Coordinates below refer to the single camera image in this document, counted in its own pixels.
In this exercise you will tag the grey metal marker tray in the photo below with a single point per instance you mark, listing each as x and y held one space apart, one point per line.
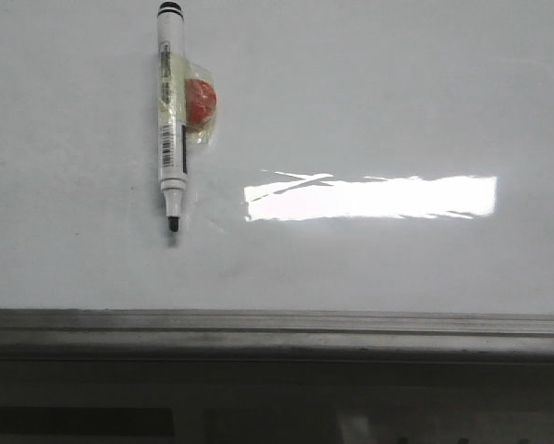
232 335

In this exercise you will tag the red round magnet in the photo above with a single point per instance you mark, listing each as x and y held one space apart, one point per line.
200 101

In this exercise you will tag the white black whiteboard marker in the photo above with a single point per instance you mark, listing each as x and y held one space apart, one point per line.
171 117

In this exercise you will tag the white whiteboard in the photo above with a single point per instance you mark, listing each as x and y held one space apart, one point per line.
392 156

